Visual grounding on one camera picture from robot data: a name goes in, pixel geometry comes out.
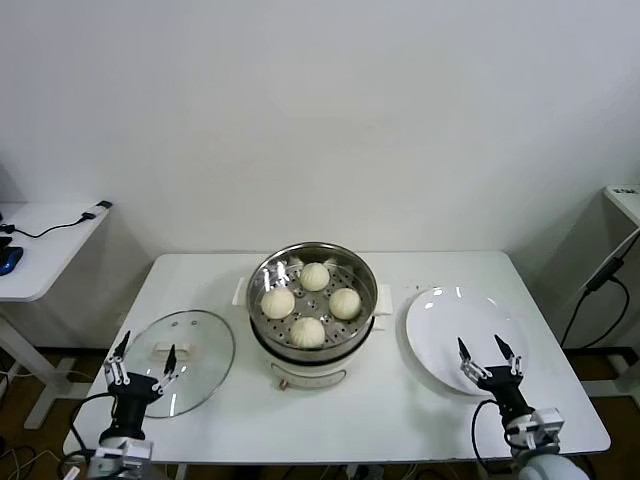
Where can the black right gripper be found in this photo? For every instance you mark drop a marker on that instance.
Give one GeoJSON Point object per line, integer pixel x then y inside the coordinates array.
{"type": "Point", "coordinates": [502, 390]}

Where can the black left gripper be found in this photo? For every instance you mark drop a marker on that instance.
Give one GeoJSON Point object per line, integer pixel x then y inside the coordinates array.
{"type": "Point", "coordinates": [132, 400]}

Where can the white steamed baozi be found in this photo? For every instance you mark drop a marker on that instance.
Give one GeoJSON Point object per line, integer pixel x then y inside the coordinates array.
{"type": "Point", "coordinates": [278, 303]}
{"type": "Point", "coordinates": [314, 276]}
{"type": "Point", "coordinates": [344, 303]}
{"type": "Point", "coordinates": [307, 332]}

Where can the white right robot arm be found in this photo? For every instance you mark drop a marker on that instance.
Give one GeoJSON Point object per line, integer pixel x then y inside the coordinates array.
{"type": "Point", "coordinates": [550, 467]}

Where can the steel steamer basket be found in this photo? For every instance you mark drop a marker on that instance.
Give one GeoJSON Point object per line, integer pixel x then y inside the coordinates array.
{"type": "Point", "coordinates": [280, 272]}

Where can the white round plate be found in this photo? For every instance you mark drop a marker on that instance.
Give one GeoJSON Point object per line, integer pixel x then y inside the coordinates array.
{"type": "Point", "coordinates": [440, 325]}

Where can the white electric cooking pot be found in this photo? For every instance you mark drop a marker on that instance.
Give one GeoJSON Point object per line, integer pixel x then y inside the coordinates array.
{"type": "Point", "coordinates": [305, 375]}

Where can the blue object on desk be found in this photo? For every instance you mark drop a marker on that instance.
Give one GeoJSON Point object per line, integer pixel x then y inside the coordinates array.
{"type": "Point", "coordinates": [11, 260]}

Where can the white side desk with label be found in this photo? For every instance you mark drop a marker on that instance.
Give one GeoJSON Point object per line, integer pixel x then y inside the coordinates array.
{"type": "Point", "coordinates": [625, 200]}

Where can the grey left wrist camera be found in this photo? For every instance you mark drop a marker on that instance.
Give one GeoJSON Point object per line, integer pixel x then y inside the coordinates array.
{"type": "Point", "coordinates": [135, 450]}

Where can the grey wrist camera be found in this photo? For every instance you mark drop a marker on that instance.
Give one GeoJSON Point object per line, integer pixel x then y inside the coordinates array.
{"type": "Point", "coordinates": [135, 450]}
{"type": "Point", "coordinates": [547, 425]}

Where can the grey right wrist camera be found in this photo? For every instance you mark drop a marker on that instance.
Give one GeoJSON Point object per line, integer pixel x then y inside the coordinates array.
{"type": "Point", "coordinates": [547, 425]}

